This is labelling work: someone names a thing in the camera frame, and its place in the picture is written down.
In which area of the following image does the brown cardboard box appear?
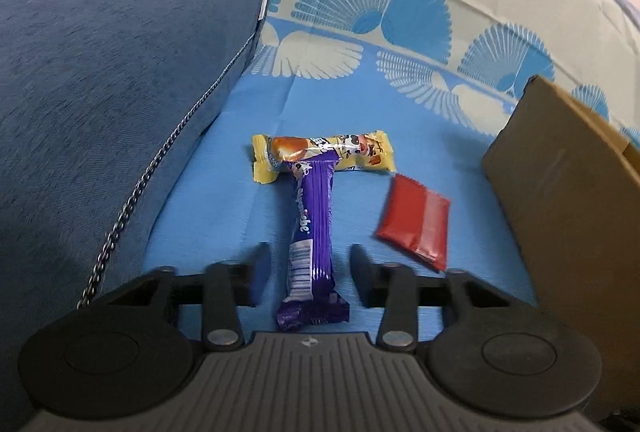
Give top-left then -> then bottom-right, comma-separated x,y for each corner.
481,75 -> 640,418

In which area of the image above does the purple chocolate bar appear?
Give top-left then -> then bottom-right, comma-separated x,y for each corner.
276,147 -> 351,332

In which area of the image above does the yellow snack bar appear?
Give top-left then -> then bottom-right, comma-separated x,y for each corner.
251,130 -> 397,184

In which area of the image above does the blue sofa cushion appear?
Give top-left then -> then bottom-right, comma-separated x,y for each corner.
0,0 -> 273,413

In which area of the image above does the plain red snack packet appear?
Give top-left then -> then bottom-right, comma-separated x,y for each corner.
374,174 -> 452,273

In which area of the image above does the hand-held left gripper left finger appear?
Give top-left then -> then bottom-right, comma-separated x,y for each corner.
97,242 -> 273,353

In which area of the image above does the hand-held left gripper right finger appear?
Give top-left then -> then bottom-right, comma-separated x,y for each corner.
349,243 -> 521,353

